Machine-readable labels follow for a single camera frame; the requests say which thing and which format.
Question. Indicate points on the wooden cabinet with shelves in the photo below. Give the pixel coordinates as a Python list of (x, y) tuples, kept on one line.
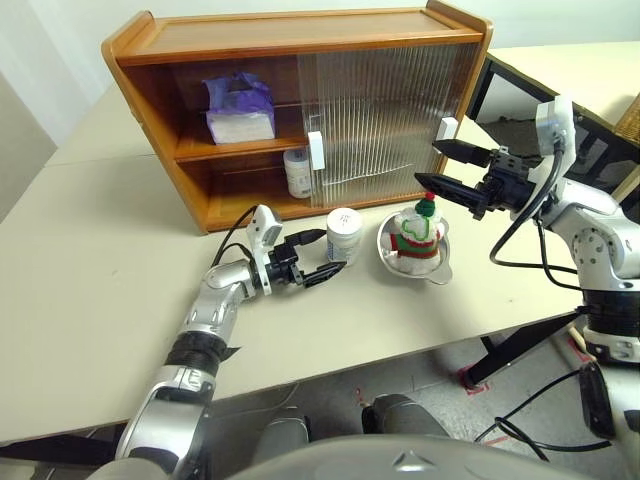
[(280, 35)]

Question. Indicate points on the yellow wicker basket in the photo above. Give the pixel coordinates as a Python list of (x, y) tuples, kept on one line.
[(631, 117)]

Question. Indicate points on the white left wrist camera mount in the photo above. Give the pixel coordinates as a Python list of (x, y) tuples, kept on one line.
[(265, 225)]

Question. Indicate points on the wooden stick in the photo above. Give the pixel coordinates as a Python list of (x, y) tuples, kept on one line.
[(575, 350)]

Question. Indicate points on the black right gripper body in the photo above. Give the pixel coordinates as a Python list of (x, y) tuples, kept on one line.
[(510, 185)]

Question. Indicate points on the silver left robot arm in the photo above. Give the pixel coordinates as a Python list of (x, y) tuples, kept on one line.
[(200, 325)]

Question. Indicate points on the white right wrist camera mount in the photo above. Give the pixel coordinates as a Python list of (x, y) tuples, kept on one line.
[(552, 120)]

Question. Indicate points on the ribbed clear sliding door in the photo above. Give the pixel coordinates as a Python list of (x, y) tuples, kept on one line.
[(350, 150), (440, 85)]

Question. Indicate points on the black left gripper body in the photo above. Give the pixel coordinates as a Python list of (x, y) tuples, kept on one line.
[(285, 265)]

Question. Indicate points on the dark rounded robot leg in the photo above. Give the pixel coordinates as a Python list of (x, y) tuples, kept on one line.
[(400, 415), (282, 435)]

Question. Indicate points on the purple tissue pack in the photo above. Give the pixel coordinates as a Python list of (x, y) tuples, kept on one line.
[(240, 120)]

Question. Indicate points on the red green white plush toy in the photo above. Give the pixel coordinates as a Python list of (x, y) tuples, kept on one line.
[(415, 240)]

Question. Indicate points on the black table leg frame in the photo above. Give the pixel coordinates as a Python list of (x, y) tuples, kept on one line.
[(520, 350), (50, 450)]

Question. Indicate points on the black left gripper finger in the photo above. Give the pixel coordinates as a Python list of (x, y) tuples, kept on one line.
[(310, 237), (322, 274)]

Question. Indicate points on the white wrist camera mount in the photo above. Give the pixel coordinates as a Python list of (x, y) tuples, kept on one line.
[(265, 225), (552, 120)]

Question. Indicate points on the grey robot torso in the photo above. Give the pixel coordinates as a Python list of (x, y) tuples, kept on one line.
[(400, 460)]

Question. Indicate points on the white plastic bottle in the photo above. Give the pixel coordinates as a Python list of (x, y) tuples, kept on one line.
[(345, 235), (297, 175)]

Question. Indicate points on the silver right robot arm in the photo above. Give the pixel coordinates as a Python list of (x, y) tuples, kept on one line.
[(600, 235)]

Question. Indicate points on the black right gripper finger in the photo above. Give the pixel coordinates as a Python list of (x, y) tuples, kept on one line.
[(455, 192), (465, 152)]

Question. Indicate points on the beige side table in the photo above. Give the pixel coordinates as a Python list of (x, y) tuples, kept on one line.
[(565, 65)]

